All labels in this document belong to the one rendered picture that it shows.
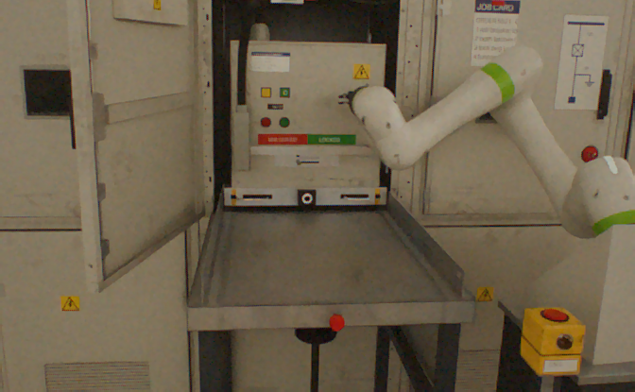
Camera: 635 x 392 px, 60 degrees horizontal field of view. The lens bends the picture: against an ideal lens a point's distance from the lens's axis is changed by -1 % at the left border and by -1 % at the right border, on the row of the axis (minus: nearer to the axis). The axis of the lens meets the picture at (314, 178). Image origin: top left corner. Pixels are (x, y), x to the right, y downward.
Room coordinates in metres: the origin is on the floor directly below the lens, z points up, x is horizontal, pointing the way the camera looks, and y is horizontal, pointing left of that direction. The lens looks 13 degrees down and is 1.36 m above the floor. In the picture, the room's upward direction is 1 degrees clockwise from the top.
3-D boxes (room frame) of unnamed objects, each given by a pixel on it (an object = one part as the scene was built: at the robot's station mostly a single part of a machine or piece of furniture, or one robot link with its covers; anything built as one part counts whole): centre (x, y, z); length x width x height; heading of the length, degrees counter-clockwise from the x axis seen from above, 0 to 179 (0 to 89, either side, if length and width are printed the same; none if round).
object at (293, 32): (2.16, 0.06, 1.18); 0.78 x 0.69 x 0.79; 6
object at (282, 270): (1.43, -0.01, 0.82); 0.68 x 0.62 x 0.06; 6
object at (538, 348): (0.95, -0.45, 0.85); 0.08 x 0.08 x 0.10; 6
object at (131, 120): (1.44, 0.44, 1.21); 0.63 x 0.07 x 0.74; 169
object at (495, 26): (1.81, -0.56, 1.43); 0.15 x 0.01 x 0.21; 96
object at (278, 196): (1.82, 0.03, 0.89); 0.54 x 0.05 x 0.06; 96
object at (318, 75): (1.81, 0.02, 1.15); 0.48 x 0.01 x 0.48; 96
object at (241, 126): (1.72, 0.23, 1.09); 0.08 x 0.05 x 0.17; 6
